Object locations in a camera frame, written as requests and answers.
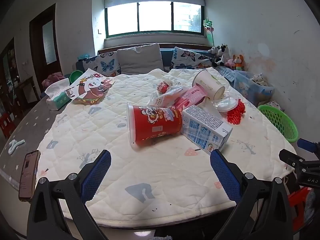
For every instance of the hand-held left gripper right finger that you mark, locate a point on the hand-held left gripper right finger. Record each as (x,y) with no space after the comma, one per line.
(225,175)

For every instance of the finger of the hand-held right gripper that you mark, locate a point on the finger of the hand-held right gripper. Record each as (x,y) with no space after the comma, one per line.
(295,161)
(307,145)

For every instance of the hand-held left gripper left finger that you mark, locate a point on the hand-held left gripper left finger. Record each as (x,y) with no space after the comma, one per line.
(96,175)

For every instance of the white blue milk carton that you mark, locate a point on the white blue milk carton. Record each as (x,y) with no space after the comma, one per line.
(202,127)

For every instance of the red noodle cup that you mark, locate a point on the red noodle cup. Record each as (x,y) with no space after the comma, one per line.
(155,125)

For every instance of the red plastic stool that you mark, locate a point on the red plastic stool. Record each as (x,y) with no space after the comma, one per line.
(298,205)
(6,125)

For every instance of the green plastic basket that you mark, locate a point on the green plastic basket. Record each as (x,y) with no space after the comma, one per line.
(280,122)

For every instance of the white quilted blanket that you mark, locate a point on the white quilted blanket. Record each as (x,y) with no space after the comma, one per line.
(175,180)

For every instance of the red foam net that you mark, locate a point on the red foam net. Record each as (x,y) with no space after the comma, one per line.
(236,112)

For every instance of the smartphone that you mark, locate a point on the smartphone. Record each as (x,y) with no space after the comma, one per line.
(29,175)

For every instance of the clear cup with white lid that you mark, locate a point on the clear cup with white lid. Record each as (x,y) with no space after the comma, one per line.
(226,105)

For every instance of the panda print cloth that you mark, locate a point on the panda print cloth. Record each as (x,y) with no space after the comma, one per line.
(260,80)

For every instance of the grey star print mat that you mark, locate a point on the grey star print mat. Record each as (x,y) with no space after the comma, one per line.
(30,125)

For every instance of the pink snack packet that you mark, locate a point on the pink snack packet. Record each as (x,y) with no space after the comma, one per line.
(192,96)

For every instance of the clear storage bin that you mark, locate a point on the clear storage bin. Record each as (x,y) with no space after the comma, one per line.
(245,85)

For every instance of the cartoon print paper bag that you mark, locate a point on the cartoon print paper bag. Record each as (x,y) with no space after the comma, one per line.
(90,87)

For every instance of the white green tissue box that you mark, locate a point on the white green tissue box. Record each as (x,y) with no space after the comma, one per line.
(57,95)

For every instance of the white paper cup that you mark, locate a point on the white paper cup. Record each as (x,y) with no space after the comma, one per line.
(208,82)

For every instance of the clear plastic bag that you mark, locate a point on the clear plastic bag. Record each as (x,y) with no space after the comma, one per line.
(165,97)

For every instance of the green plastic bowl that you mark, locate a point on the green plastic bowl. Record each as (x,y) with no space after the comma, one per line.
(76,75)

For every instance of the pink cloth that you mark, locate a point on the pink cloth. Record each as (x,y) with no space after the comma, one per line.
(51,78)

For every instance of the crumpled red white wrapper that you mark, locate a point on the crumpled red white wrapper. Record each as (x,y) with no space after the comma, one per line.
(163,86)

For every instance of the orange fox plush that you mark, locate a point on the orange fox plush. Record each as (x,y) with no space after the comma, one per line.
(238,61)

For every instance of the butterfly print pillow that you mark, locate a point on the butterfly print pillow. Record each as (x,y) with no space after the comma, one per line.
(105,63)
(187,57)

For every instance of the pink plush toy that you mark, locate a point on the pink plush toy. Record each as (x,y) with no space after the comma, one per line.
(230,63)

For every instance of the teal plastic item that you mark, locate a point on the teal plastic item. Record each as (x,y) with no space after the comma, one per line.
(83,56)

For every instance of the black white cow plush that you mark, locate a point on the black white cow plush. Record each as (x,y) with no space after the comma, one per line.
(223,53)

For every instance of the grey pillow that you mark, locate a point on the grey pillow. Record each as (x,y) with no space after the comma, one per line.
(140,58)

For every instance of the grey white plush toy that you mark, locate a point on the grey white plush toy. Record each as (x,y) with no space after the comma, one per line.
(213,50)

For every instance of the dark wooden cabinet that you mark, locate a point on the dark wooden cabinet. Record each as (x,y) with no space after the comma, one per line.
(10,80)

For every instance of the dark wooden door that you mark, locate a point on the dark wooden door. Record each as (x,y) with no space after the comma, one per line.
(45,52)

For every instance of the blue sofa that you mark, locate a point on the blue sofa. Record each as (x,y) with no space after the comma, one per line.
(167,55)

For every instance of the green pinwheel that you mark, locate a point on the green pinwheel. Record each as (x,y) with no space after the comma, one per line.
(208,26)

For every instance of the green framed window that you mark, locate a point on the green framed window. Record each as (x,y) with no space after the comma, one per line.
(153,17)

